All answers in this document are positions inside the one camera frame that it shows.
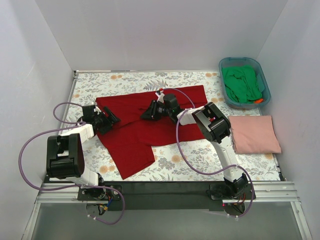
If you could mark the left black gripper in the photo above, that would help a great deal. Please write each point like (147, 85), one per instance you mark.
(105, 120)

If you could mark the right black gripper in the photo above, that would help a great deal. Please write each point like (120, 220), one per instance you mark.
(154, 110)

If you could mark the red t shirt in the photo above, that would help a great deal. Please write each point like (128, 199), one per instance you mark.
(130, 141)

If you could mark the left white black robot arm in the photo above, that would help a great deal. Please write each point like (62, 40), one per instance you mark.
(65, 158)

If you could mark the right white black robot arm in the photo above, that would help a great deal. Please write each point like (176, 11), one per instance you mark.
(216, 129)

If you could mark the green t shirt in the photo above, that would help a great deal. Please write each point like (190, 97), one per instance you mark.
(241, 84)

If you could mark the teal plastic bin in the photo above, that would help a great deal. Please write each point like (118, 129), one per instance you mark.
(261, 80)

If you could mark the folded pink t shirt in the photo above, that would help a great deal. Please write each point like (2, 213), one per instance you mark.
(254, 135)

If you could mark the orange cloth item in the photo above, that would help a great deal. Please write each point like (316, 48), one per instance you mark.
(258, 101)

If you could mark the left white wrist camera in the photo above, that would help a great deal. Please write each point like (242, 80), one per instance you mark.
(96, 107)

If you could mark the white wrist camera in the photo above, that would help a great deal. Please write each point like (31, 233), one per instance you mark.
(160, 95)
(96, 107)

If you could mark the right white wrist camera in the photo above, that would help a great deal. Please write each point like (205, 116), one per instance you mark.
(160, 95)

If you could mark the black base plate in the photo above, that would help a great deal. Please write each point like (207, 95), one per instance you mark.
(166, 195)

